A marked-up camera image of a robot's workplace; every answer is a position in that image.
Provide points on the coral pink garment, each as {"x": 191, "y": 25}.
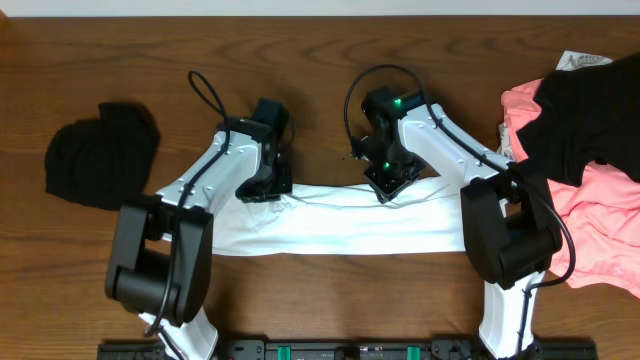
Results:
{"x": 602, "y": 214}

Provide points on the folded black garment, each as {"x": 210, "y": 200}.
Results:
{"x": 103, "y": 162}

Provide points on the white leaf-print garment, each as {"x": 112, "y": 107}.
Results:
{"x": 505, "y": 140}

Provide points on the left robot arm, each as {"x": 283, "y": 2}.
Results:
{"x": 160, "y": 261}

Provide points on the black t-shirt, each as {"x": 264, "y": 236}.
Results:
{"x": 587, "y": 115}

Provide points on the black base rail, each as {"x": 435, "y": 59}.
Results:
{"x": 438, "y": 349}

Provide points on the white t-shirt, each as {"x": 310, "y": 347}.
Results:
{"x": 426, "y": 217}

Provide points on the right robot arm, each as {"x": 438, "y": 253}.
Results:
{"x": 508, "y": 234}

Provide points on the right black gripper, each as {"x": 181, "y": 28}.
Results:
{"x": 389, "y": 190}

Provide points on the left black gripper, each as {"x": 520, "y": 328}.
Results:
{"x": 285, "y": 186}

